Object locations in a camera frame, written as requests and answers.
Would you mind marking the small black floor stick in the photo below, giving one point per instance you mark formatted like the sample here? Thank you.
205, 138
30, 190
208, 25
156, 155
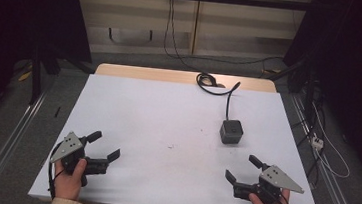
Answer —
57, 111

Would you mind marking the black cube power socket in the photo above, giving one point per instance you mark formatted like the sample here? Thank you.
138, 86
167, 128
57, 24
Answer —
231, 132

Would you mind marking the white table mat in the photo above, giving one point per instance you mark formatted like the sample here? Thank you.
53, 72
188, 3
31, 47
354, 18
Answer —
165, 140

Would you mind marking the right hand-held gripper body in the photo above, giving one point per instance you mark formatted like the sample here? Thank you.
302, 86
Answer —
277, 179

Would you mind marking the white power strip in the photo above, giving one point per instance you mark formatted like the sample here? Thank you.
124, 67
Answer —
317, 142

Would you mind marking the aluminium floor rail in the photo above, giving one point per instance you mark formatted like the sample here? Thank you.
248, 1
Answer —
7, 147
332, 183

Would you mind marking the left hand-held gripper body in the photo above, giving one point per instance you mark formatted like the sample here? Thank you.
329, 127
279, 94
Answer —
70, 147

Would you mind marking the black curtain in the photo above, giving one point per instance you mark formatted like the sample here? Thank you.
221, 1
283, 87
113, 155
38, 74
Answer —
27, 10
356, 65

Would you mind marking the person's left hand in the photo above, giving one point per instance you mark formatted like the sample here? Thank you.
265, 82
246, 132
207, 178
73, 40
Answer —
69, 183

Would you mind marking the black metal stand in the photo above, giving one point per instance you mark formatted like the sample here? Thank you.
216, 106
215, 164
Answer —
36, 78

